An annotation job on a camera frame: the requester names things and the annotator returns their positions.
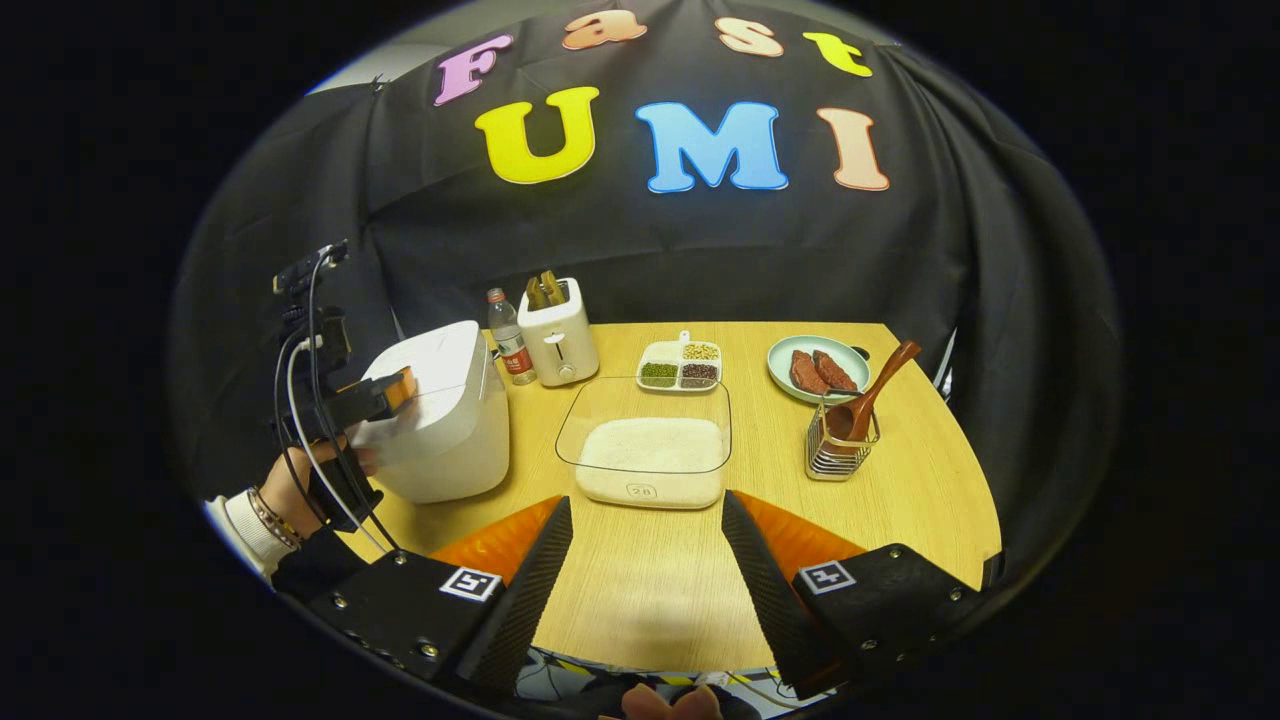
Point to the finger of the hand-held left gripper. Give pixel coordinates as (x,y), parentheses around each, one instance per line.
(375,398)

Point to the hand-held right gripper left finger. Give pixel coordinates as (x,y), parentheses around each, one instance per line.
(530,610)

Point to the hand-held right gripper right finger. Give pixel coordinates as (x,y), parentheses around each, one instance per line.
(770,610)

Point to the white rice cooker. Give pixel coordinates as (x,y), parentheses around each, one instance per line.
(450,440)

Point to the clear rice container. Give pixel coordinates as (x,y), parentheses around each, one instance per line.
(650,460)

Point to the brown wooden spoon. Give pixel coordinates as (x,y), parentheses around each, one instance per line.
(880,385)

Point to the clear plastic water bottle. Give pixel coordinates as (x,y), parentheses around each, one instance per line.
(510,345)

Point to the white toaster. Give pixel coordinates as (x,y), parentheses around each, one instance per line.
(560,345)

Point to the brown bread slice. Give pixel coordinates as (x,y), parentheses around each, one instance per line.
(537,293)
(553,288)

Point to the pale green plate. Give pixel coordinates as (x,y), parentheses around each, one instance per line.
(780,370)

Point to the red meat slice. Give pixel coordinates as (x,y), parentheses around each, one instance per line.
(835,372)
(806,372)

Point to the divided white bean dish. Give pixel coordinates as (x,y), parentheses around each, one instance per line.
(662,355)

